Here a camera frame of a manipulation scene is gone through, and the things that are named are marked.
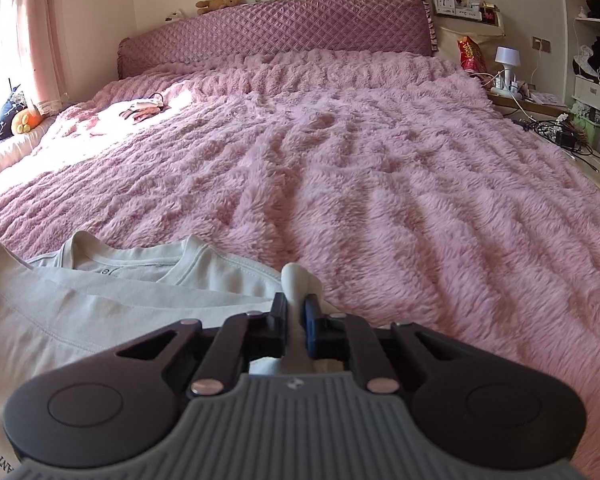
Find white table lamp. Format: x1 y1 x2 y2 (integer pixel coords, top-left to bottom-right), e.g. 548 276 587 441
495 46 520 86

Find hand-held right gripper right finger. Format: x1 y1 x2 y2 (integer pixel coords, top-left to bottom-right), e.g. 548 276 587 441
302 296 473 395

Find purple quilted headboard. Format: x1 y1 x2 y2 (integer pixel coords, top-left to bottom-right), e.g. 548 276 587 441
116 0 441 81

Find pink gloves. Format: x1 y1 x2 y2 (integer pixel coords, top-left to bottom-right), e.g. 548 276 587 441
119 97 165 122

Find red snack bag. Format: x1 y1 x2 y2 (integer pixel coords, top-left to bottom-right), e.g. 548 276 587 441
457 35 487 75

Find green storage bin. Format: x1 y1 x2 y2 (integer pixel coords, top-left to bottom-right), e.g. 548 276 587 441
570 102 600 146

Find white printed sweatshirt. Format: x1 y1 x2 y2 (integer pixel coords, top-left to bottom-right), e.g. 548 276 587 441
0 230 351 476

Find brown teddy bear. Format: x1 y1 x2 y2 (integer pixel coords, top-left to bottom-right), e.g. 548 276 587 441
196 0 243 16

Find wall shelf with knick-knacks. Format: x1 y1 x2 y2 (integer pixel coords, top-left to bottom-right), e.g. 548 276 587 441
430 0 506 36

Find pink curtain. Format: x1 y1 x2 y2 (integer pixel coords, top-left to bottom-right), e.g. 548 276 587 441
10 0 68 116

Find pink fluffy blanket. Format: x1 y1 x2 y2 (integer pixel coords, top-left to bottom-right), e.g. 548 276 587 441
0 52 600 480

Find orange plush toy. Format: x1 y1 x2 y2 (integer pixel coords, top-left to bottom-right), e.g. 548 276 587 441
11 106 43 136

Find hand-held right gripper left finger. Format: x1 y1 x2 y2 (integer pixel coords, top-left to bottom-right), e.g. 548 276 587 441
115 292 288 396

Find navy floral pillow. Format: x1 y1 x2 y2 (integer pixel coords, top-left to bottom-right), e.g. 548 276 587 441
0 85 28 140

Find wooden bedside table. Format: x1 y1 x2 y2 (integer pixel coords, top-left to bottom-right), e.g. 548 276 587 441
485 87 568 111

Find tangle of black cables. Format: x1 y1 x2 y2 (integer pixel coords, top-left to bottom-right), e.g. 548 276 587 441
515 115 598 158

